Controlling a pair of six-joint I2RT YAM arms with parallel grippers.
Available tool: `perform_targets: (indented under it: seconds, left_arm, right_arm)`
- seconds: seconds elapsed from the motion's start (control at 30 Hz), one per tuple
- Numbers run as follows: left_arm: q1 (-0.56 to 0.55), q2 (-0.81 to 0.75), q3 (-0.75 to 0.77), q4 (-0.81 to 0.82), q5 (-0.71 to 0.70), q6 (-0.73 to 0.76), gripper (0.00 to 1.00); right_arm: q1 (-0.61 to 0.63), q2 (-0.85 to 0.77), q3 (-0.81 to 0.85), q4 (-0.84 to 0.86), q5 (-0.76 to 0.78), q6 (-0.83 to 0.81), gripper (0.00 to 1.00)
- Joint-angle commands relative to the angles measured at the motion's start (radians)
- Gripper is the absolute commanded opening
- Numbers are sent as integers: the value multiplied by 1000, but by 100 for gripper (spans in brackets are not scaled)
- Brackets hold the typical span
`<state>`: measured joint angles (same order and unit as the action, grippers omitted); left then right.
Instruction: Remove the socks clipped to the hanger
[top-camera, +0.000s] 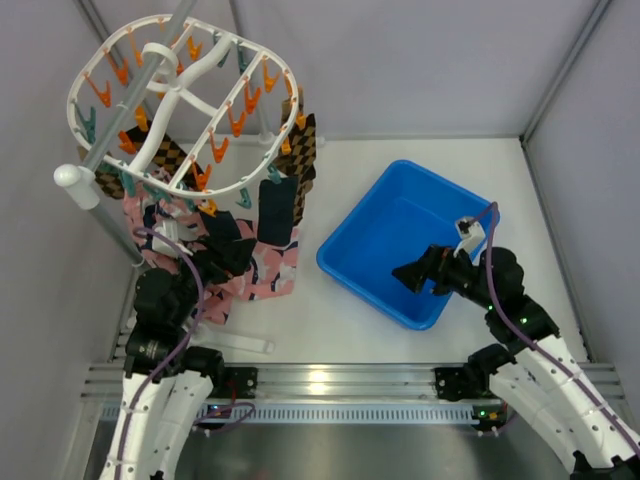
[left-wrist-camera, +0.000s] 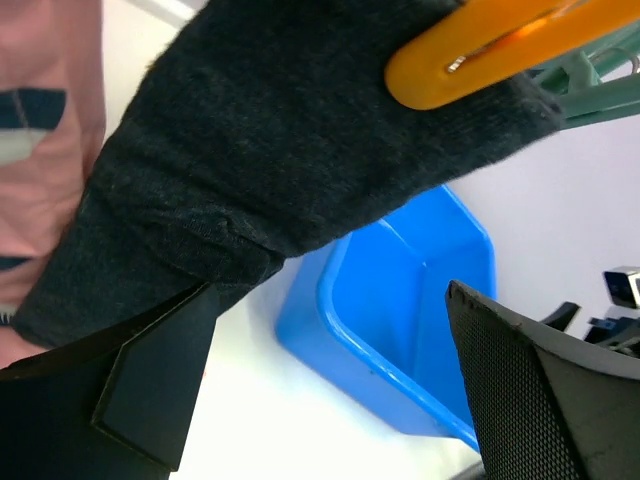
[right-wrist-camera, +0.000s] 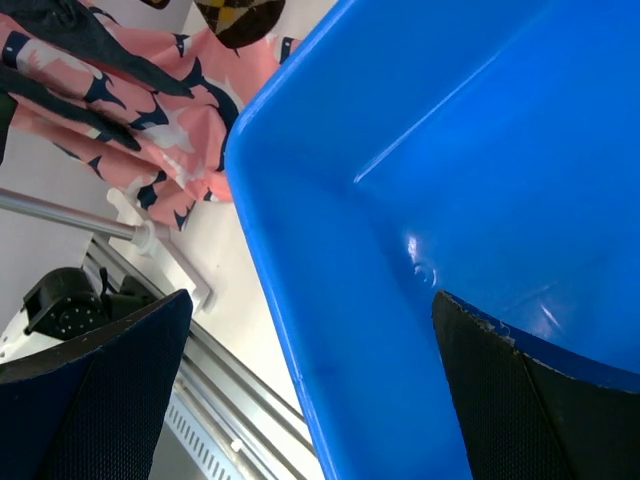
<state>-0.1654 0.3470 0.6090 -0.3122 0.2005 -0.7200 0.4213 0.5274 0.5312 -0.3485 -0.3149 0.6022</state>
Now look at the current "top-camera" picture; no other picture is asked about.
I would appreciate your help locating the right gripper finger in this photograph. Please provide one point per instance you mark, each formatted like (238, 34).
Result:
(413, 273)
(414, 283)

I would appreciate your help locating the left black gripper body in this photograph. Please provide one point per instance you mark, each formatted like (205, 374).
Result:
(215, 250)

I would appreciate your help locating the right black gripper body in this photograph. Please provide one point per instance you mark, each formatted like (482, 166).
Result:
(435, 270)

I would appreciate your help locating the navy blue sock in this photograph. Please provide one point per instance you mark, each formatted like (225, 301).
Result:
(276, 211)

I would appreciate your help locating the brown argyle sock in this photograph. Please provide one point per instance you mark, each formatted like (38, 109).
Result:
(165, 162)
(299, 163)
(109, 182)

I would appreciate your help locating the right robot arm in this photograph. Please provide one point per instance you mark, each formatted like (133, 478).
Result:
(529, 366)

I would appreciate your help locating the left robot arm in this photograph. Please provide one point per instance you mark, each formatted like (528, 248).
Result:
(165, 379)

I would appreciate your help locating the white round clip hanger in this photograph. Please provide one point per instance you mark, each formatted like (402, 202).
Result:
(195, 50)

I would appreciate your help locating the pink patterned cloth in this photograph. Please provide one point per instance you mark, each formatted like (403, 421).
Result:
(272, 270)

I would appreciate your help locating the blue plastic bin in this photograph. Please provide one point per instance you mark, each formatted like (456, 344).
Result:
(407, 209)

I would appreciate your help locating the grey metal hanging rod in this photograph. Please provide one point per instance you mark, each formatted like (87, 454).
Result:
(137, 88)

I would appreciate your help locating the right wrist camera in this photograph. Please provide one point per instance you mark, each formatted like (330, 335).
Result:
(471, 233)

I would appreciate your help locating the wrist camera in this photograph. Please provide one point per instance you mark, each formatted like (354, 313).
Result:
(471, 233)
(176, 233)

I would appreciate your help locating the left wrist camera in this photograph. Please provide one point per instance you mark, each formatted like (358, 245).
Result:
(176, 233)

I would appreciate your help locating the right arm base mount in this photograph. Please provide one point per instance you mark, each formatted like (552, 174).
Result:
(461, 383)

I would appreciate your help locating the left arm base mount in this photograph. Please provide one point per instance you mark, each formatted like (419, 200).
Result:
(239, 383)

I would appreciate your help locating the white slotted cable duct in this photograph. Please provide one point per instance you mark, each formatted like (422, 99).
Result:
(357, 414)

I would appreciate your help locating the white rack stand post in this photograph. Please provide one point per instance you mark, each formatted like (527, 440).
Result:
(77, 181)

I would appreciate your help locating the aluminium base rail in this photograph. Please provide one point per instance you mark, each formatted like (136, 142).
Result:
(348, 383)

